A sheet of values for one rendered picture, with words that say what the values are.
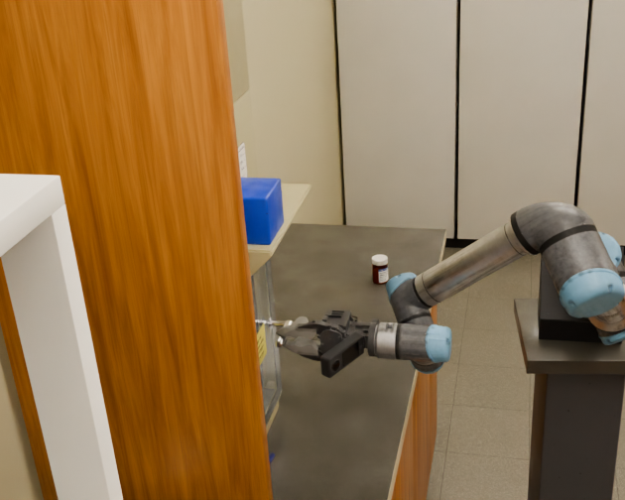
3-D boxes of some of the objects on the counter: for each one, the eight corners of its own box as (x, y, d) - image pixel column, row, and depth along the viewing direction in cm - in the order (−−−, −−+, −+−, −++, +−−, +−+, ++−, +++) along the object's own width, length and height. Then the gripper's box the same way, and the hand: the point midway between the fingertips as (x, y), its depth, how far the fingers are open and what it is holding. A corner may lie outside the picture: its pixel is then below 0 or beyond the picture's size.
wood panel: (44, 503, 183) (-149, -278, 123) (51, 493, 186) (-134, -276, 125) (271, 531, 172) (184, -313, 111) (275, 520, 175) (191, -310, 114)
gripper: (381, 345, 191) (286, 338, 196) (379, 306, 186) (282, 301, 191) (374, 369, 184) (276, 361, 189) (372, 328, 179) (271, 321, 184)
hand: (282, 338), depth 187 cm, fingers closed, pressing on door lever
